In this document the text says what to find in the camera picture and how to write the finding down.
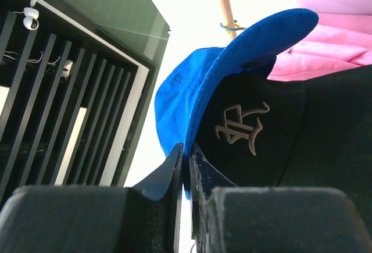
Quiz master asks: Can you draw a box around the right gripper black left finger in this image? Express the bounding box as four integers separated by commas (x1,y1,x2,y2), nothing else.
1,143,183,252

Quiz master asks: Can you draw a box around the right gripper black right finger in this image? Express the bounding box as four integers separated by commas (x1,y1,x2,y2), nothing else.
189,145,371,252

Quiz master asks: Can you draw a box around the blue cap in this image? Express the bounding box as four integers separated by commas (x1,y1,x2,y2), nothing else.
155,8,319,199

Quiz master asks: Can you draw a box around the grey blue hanger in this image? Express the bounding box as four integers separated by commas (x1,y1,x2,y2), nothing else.
220,20,246,33

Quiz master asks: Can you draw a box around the pink t-shirt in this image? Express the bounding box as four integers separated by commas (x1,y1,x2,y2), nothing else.
269,0,371,81

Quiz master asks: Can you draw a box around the wooden clothes rack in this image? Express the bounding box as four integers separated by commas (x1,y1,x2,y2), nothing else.
210,0,239,43

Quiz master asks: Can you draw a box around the white ceiling security camera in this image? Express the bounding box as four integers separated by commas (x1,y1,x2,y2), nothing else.
13,0,40,31

